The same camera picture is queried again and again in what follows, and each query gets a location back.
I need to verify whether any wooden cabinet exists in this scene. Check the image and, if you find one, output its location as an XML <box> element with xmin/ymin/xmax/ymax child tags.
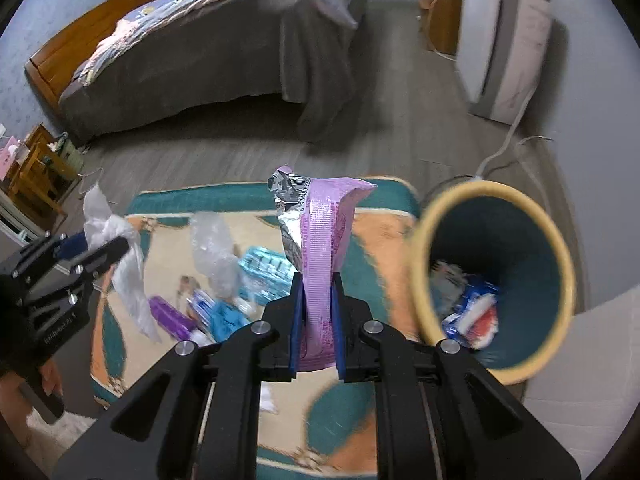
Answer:
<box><xmin>419</xmin><ymin>0</ymin><xmax>464</xmax><ymax>57</ymax></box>

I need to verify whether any clear blue-edged pouch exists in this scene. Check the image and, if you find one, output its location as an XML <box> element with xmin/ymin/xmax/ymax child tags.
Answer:
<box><xmin>442</xmin><ymin>280</ymin><xmax>501</xmax><ymax>333</ymax></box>

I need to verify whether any bed with grey cover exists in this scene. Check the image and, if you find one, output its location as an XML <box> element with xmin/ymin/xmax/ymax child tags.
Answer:
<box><xmin>59</xmin><ymin>0</ymin><xmax>373</xmax><ymax>146</ymax></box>

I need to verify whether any white fluffy rug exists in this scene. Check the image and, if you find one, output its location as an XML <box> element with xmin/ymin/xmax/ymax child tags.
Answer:
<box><xmin>25</xmin><ymin>402</ymin><xmax>103</xmax><ymax>463</ymax></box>

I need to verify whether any clear plastic bottle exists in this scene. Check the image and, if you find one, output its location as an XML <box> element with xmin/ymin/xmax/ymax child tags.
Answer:
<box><xmin>189</xmin><ymin>211</ymin><xmax>244</xmax><ymax>306</ymax></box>

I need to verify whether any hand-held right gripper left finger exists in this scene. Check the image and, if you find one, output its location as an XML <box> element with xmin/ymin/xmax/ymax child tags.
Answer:
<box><xmin>52</xmin><ymin>271</ymin><xmax>307</xmax><ymax>480</ymax></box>

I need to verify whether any pale green white box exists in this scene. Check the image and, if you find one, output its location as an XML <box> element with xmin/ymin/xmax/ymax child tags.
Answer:
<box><xmin>430</xmin><ymin>261</ymin><xmax>469</xmax><ymax>306</ymax></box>

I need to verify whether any wooden nightstand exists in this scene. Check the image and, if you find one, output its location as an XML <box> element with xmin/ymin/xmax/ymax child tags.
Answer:
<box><xmin>7</xmin><ymin>122</ymin><xmax>83</xmax><ymax>231</ymax></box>

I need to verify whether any yellow-rimmed teal waste bin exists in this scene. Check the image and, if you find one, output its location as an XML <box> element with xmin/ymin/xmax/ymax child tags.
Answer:
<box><xmin>409</xmin><ymin>178</ymin><xmax>577</xmax><ymax>386</ymax></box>

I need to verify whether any white socket cable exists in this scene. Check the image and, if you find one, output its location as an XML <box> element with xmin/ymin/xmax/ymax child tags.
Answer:
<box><xmin>426</xmin><ymin>0</ymin><xmax>459</xmax><ymax>62</ymax></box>

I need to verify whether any purple packet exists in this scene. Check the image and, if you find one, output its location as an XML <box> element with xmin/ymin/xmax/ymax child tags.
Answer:
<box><xmin>149</xmin><ymin>296</ymin><xmax>197</xmax><ymax>342</ymax></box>

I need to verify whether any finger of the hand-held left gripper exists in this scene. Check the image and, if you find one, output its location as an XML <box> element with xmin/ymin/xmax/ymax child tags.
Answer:
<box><xmin>29</xmin><ymin>232</ymin><xmax>91</xmax><ymax>264</ymax></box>
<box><xmin>54</xmin><ymin>236</ymin><xmax>132</xmax><ymax>302</ymax></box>

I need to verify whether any blue white tube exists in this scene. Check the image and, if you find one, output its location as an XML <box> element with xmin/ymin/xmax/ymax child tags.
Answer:
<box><xmin>186</xmin><ymin>287</ymin><xmax>223</xmax><ymax>332</ymax></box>

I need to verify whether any pink box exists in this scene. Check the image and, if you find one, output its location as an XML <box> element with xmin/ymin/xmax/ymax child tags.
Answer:
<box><xmin>0</xmin><ymin>137</ymin><xmax>22</xmax><ymax>182</ymax></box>

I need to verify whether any wooden bed frame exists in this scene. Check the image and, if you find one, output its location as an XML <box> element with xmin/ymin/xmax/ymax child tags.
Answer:
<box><xmin>25</xmin><ymin>0</ymin><xmax>169</xmax><ymax>114</ymax></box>

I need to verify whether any white power cable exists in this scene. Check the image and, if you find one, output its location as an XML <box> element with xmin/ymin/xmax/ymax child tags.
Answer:
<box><xmin>475</xmin><ymin>77</ymin><xmax>539</xmax><ymax>182</ymax></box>

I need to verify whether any person's left hand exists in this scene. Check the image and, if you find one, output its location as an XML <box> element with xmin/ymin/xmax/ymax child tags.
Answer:
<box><xmin>39</xmin><ymin>359</ymin><xmax>66</xmax><ymax>402</ymax></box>

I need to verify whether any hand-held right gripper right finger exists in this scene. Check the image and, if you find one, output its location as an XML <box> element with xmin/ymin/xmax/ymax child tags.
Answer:
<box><xmin>331</xmin><ymin>271</ymin><xmax>583</xmax><ymax>480</ymax></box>

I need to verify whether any white door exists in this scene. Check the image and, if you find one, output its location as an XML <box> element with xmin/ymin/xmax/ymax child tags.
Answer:
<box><xmin>522</xmin><ymin>285</ymin><xmax>640</xmax><ymax>466</ymax></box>

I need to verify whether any printed teal orange mat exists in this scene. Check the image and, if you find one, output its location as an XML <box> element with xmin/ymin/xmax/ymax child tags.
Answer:
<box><xmin>90</xmin><ymin>178</ymin><xmax>426</xmax><ymax>478</ymax></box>

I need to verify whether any white floor cable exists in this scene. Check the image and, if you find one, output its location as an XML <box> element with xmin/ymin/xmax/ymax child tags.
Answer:
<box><xmin>75</xmin><ymin>166</ymin><xmax>107</xmax><ymax>197</ymax></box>

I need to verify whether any pink snack wrapper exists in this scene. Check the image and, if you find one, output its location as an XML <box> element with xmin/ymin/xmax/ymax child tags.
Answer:
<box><xmin>268</xmin><ymin>162</ymin><xmax>377</xmax><ymax>372</ymax></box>

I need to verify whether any white air purifier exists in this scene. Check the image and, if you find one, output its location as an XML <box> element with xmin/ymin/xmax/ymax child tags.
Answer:
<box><xmin>457</xmin><ymin>0</ymin><xmax>555</xmax><ymax>126</ymax></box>

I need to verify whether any blue glove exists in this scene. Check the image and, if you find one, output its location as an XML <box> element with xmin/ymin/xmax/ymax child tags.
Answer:
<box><xmin>205</xmin><ymin>302</ymin><xmax>254</xmax><ymax>345</ymax></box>

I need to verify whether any thin grey cable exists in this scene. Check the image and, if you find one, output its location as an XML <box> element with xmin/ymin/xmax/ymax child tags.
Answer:
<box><xmin>515</xmin><ymin>135</ymin><xmax>555</xmax><ymax>211</ymax></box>

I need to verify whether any white tissue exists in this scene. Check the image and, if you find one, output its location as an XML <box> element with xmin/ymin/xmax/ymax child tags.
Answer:
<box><xmin>82</xmin><ymin>184</ymin><xmax>164</xmax><ymax>345</ymax></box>

